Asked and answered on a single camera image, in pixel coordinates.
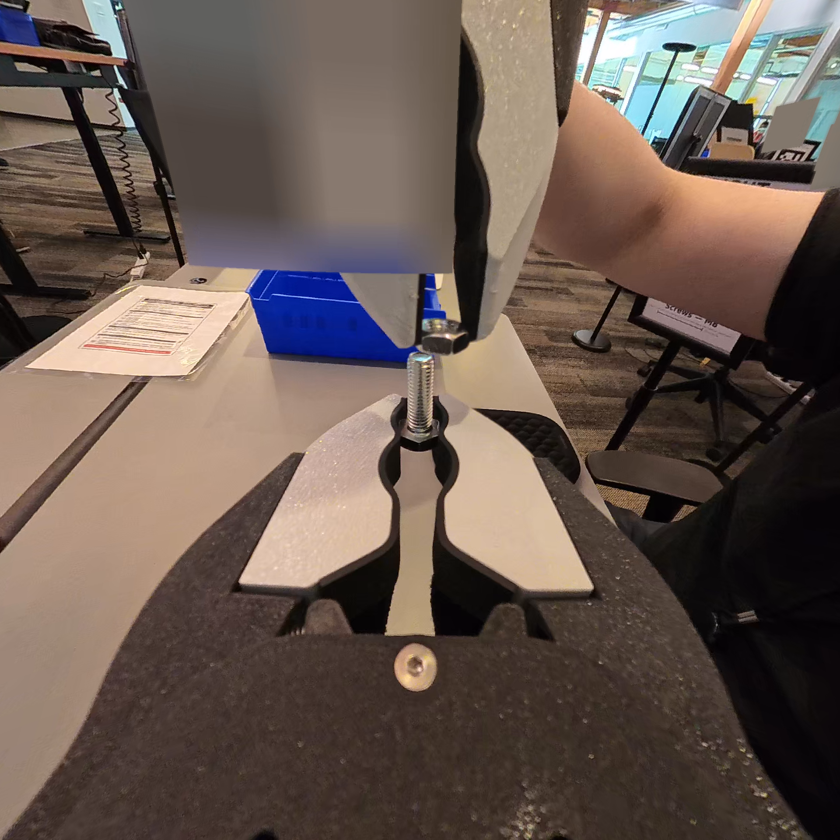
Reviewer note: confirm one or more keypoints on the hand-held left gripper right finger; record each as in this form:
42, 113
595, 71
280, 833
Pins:
512, 518

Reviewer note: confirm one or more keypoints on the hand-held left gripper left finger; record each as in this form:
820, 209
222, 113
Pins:
328, 518

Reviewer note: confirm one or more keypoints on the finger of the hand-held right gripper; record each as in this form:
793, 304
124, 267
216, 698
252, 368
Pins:
518, 131
387, 302

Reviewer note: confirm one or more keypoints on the steel hex nut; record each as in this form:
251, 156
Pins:
446, 341

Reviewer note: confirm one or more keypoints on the steel hex bolt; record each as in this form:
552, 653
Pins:
418, 394

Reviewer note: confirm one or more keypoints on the person's right forearm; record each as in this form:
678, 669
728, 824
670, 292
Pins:
656, 216

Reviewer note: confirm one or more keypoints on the blue plastic bin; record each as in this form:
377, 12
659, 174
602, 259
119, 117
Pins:
308, 328
16, 29

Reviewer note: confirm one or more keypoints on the black textured wrist pad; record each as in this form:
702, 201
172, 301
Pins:
551, 439

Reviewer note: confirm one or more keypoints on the black floor lamp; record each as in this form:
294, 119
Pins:
679, 46

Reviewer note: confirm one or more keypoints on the black office chair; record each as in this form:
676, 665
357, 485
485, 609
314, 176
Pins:
656, 476

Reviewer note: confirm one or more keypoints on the black computer monitor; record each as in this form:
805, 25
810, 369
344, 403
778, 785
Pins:
702, 118

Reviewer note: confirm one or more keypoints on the white power strip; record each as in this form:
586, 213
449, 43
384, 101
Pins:
142, 262

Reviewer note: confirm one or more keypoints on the paper sheet in plastic sleeve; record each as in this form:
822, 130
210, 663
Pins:
131, 328

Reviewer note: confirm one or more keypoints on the black case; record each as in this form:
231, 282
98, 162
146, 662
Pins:
72, 36

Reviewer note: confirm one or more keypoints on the black stanchion post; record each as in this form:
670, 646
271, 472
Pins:
590, 340

